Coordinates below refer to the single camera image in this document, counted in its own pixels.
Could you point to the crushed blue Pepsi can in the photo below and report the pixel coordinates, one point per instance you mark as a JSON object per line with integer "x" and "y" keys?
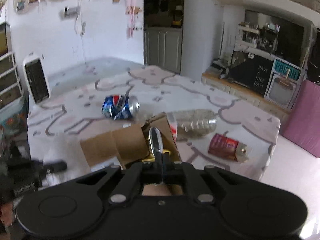
{"x": 120, "y": 107}

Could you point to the gold foil wrapper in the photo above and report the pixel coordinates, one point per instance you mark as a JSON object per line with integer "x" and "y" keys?
{"x": 156, "y": 151}

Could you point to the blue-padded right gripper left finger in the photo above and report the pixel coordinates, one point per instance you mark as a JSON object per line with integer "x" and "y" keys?
{"x": 141, "y": 180}

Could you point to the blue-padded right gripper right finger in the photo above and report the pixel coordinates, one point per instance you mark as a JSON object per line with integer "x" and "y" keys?
{"x": 190, "y": 180}

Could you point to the white drawer tv cabinet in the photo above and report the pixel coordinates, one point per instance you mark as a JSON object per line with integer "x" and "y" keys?
{"x": 246, "y": 94}

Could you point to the person's left hand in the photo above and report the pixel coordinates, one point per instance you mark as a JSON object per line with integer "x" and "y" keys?
{"x": 7, "y": 214}

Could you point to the toy oven cardboard box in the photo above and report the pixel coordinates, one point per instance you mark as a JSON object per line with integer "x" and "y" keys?
{"x": 283, "y": 84}

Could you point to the purple folded mattress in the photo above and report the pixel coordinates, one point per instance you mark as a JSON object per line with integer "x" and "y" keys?
{"x": 302, "y": 125}

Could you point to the black chalkboard sign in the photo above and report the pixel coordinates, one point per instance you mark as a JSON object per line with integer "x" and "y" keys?
{"x": 251, "y": 71}

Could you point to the brown cardboard shipping box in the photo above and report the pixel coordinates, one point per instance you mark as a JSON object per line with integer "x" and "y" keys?
{"x": 129, "y": 144}

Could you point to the white plastic drawer unit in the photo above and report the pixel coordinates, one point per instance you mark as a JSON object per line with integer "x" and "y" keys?
{"x": 10, "y": 81}

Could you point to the crushed clear plastic bottle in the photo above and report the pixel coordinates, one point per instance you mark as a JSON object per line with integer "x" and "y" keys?
{"x": 191, "y": 124}

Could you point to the patterned pink grey tablecloth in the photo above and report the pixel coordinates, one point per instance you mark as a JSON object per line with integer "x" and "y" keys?
{"x": 73, "y": 113}

